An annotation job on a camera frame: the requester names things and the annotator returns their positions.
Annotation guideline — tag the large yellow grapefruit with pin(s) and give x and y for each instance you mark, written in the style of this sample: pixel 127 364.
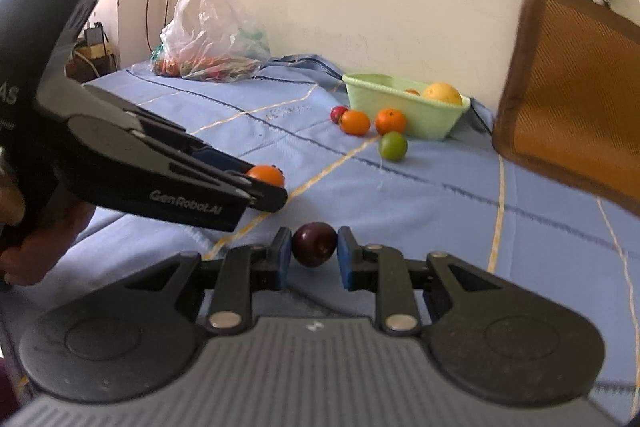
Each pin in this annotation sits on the large yellow grapefruit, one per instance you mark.
pixel 442 95

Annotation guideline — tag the orange tangerine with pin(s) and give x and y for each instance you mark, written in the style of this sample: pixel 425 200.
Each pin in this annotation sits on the orange tangerine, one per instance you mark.
pixel 355 123
pixel 391 122
pixel 267 176

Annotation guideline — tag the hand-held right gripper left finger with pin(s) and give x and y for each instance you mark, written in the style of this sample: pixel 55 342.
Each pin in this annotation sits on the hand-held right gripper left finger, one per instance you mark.
pixel 280 259

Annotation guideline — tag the clear plastic bag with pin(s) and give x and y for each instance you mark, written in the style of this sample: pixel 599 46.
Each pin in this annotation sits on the clear plastic bag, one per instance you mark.
pixel 210 32

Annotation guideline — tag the small red fruit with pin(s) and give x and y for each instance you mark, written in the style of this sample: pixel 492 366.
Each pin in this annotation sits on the small red fruit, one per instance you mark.
pixel 339 114

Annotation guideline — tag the brown woven seat cushion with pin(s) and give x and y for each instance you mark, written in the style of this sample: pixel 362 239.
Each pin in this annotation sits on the brown woven seat cushion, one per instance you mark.
pixel 575 97

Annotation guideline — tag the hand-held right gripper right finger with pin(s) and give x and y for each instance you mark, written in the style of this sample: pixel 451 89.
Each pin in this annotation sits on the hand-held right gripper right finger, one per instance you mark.
pixel 347 259

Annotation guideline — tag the light green plastic basket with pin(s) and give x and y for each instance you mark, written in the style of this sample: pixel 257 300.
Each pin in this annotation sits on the light green plastic basket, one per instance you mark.
pixel 420 119

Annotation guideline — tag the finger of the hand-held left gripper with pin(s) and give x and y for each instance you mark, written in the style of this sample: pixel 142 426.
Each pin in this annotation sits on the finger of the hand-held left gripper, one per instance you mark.
pixel 220 161
pixel 265 199

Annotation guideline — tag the person's left hand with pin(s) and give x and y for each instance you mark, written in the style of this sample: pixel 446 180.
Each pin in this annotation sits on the person's left hand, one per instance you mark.
pixel 55 237

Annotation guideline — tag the green round fruit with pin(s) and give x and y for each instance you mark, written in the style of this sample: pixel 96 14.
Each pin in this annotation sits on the green round fruit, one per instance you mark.
pixel 393 147

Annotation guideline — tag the dark grey charger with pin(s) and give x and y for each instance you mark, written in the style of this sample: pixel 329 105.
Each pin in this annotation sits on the dark grey charger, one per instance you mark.
pixel 94 36

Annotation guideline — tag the brown wooden stand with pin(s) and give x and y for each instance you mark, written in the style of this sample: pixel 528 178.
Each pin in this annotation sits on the brown wooden stand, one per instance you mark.
pixel 97 59

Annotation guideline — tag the dark purple plum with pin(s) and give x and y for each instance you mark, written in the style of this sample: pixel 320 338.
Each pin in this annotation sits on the dark purple plum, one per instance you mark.
pixel 314 244

